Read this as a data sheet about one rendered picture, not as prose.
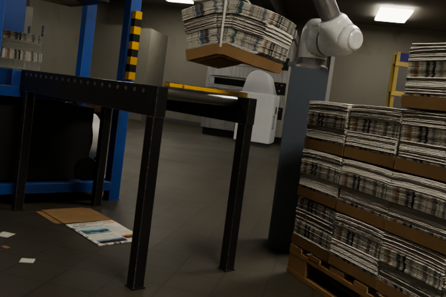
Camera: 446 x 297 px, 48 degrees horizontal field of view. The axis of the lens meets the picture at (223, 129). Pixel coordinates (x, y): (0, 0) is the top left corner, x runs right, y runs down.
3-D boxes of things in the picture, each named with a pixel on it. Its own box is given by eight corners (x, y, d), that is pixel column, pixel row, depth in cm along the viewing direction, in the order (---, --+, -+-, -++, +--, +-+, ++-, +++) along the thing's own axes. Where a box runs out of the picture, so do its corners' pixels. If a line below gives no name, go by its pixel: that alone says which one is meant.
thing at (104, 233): (148, 240, 262) (148, 238, 262) (99, 246, 243) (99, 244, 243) (111, 221, 289) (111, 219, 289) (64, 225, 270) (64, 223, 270)
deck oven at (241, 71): (194, 133, 1004) (209, 20, 989) (208, 130, 1134) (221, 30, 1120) (281, 145, 974) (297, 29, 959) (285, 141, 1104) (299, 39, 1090)
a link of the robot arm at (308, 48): (313, 61, 289) (318, 22, 288) (336, 61, 274) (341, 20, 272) (291, 57, 281) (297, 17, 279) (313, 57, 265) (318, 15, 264)
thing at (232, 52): (280, 73, 223) (283, 64, 222) (253, 65, 198) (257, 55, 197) (249, 62, 230) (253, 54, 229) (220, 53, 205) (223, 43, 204)
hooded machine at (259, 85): (275, 146, 950) (284, 74, 942) (269, 148, 894) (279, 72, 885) (239, 140, 967) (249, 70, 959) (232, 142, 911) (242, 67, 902)
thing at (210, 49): (249, 62, 230) (247, 53, 231) (218, 53, 205) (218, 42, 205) (218, 69, 238) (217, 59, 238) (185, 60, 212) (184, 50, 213)
